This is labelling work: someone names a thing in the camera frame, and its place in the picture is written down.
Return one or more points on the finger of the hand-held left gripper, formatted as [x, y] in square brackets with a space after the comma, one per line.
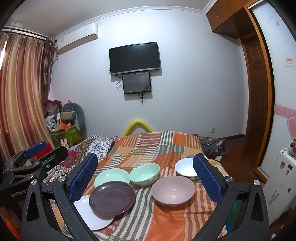
[34, 149]
[53, 156]

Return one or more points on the white wardrobe sliding door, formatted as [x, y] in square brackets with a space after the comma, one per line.
[282, 92]

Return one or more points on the wooden overhead cabinet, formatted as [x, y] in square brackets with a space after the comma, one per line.
[224, 16]

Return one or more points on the black wall television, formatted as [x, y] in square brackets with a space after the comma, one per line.
[135, 58]

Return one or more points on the pink bowl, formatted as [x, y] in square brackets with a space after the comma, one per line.
[172, 190]

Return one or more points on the mint green plate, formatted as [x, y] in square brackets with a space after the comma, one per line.
[111, 176]

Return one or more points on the purple plate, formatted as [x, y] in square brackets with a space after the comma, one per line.
[111, 199]

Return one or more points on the wall switch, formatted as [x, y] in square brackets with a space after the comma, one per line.
[288, 61]

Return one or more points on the striped patchwork bedspread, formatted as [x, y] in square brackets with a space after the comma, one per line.
[150, 148]

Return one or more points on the yellow foam noodle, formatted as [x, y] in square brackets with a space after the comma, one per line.
[138, 121]

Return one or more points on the pink bunny toy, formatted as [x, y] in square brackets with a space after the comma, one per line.
[64, 143]

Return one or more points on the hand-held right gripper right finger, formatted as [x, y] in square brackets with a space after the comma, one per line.
[207, 178]

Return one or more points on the white air conditioner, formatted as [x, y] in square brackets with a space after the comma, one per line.
[76, 37]

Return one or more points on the white suitcase with stickers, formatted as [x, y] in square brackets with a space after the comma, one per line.
[279, 185]

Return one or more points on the striped brown curtain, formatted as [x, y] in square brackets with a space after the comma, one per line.
[20, 92]

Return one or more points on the dark backpack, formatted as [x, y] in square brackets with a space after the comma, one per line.
[212, 144]

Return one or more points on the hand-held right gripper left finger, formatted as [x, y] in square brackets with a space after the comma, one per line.
[84, 178]

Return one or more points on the mint green bowl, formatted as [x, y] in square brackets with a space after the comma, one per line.
[144, 176]

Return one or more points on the white wall outlet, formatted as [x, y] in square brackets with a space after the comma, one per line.
[213, 129]

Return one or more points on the white plate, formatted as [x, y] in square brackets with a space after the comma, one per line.
[92, 220]

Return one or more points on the brown wooden door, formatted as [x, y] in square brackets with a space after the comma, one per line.
[256, 92]

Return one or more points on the red box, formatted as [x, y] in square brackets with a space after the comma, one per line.
[47, 149]

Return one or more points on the white bowl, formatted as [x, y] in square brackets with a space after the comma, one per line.
[185, 168]

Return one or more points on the red plastic bag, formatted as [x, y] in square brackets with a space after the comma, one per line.
[52, 106]

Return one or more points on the patterned blanket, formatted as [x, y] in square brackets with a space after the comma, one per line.
[99, 146]

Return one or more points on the small black monitor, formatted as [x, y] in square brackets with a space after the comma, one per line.
[136, 83]

